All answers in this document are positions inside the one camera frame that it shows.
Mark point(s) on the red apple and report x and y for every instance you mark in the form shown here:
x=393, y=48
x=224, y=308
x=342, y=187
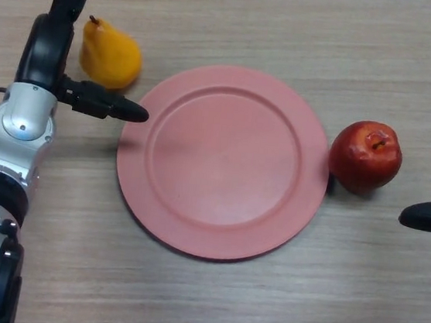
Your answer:
x=359, y=162

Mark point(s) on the yellow pear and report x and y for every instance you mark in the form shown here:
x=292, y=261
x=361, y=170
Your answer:
x=110, y=58

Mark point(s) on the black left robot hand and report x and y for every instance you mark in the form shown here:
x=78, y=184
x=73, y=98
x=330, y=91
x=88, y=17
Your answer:
x=46, y=52

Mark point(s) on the pink round plate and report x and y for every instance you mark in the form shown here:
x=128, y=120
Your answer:
x=223, y=164

